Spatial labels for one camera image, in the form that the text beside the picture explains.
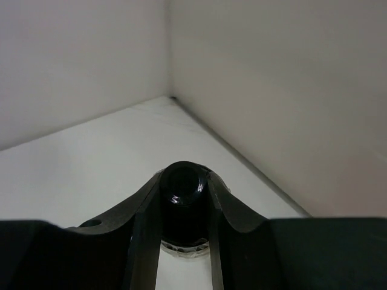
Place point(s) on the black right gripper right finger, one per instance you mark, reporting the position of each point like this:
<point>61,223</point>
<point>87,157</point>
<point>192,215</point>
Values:
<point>249,251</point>

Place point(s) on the black-capped bottle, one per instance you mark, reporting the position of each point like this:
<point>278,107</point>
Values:
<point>183,200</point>

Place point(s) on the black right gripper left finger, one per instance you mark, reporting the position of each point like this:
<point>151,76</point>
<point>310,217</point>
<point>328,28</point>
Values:
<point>117,249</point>

